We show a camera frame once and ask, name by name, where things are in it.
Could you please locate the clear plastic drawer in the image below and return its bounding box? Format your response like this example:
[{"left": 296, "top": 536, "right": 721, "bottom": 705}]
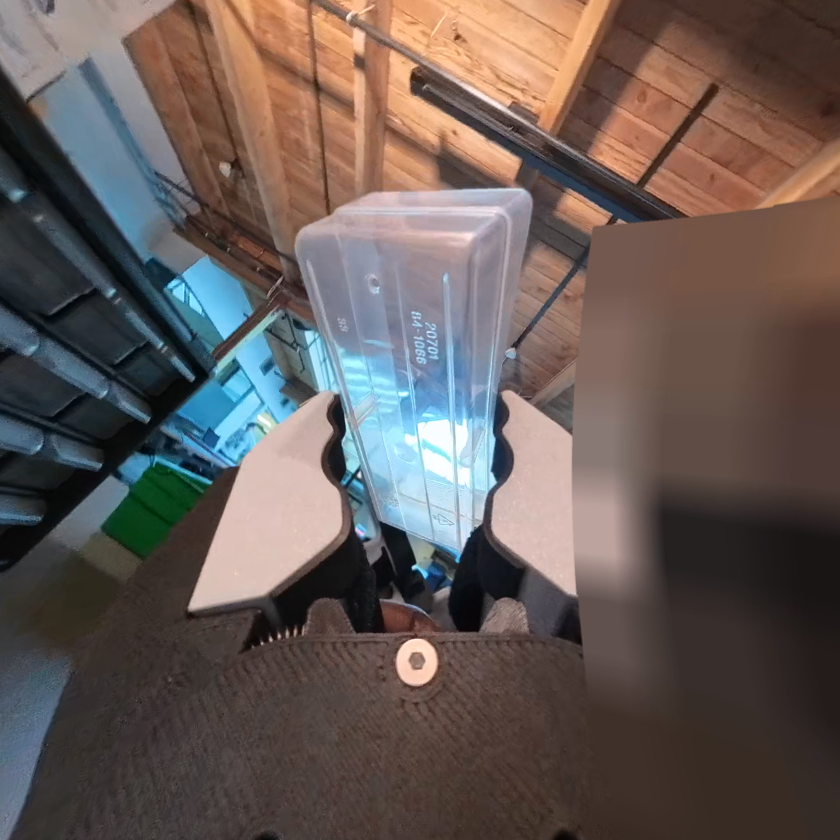
[{"left": 294, "top": 188, "right": 534, "bottom": 550}]

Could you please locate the set of clear cabinet drawers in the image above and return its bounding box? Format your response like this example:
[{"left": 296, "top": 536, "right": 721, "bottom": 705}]
[{"left": 0, "top": 147, "right": 198, "bottom": 529}]

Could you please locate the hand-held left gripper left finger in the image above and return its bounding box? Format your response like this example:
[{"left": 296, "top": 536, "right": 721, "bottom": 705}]
[{"left": 187, "top": 391, "right": 383, "bottom": 632}]

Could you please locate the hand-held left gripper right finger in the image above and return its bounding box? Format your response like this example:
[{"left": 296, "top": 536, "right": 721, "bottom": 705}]
[{"left": 451, "top": 390, "right": 578, "bottom": 632}]

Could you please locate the black ceiling rail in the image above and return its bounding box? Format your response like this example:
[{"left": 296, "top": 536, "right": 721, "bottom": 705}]
[{"left": 409, "top": 66, "right": 685, "bottom": 225}]

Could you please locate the green plastic box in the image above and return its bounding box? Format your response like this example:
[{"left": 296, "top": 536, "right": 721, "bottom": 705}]
[{"left": 101, "top": 462, "right": 212, "bottom": 560}]

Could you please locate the white instruction poster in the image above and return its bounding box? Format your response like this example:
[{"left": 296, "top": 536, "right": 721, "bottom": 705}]
[{"left": 0, "top": 0, "right": 168, "bottom": 99}]

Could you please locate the black drawer cabinet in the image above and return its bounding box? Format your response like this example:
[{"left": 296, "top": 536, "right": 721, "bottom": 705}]
[{"left": 0, "top": 66, "right": 219, "bottom": 573}]

